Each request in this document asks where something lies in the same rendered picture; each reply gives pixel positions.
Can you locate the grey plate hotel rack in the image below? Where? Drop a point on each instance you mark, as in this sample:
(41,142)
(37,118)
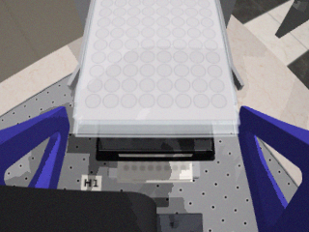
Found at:
(84,8)

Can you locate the grey perforated base plate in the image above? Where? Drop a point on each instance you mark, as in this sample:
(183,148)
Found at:
(221,193)

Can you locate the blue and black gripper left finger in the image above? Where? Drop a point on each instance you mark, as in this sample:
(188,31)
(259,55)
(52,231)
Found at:
(18,140)

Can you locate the black labelled microplate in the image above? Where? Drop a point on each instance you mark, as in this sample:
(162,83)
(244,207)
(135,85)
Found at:
(155,149)

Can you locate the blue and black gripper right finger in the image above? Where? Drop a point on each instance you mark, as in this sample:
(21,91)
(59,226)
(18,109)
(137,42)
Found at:
(268,200)

